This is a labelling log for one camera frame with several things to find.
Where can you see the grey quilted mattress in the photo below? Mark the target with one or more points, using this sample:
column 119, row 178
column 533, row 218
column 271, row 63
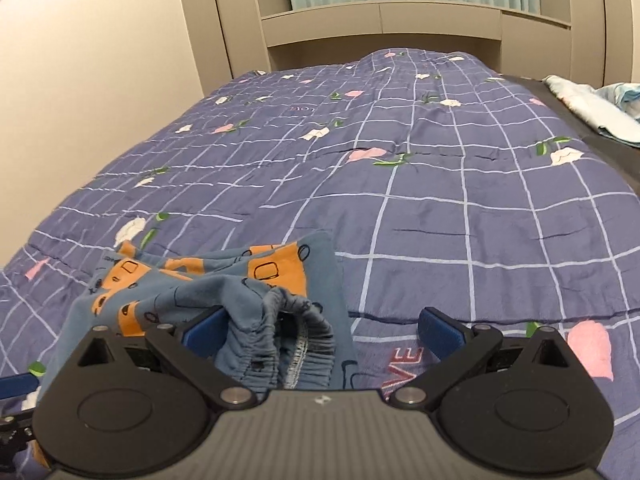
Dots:
column 617, row 157

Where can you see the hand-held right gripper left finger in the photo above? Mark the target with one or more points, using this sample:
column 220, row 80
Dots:
column 210, row 327

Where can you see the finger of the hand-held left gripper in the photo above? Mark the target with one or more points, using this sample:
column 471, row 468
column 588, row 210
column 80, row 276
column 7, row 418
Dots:
column 15, row 435
column 17, row 386

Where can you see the beige wooden headboard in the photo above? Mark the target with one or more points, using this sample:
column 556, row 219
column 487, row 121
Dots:
column 350, row 30

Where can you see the purple checked floral blanket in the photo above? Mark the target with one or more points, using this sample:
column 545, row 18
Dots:
column 400, row 185

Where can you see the blue pants with orange print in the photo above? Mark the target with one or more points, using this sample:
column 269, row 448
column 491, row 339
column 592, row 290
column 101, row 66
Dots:
column 210, row 285

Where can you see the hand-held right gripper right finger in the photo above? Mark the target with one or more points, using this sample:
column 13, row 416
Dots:
column 440, row 329

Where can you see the light blue crumpled cloth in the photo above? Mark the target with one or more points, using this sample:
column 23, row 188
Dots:
column 590, row 105

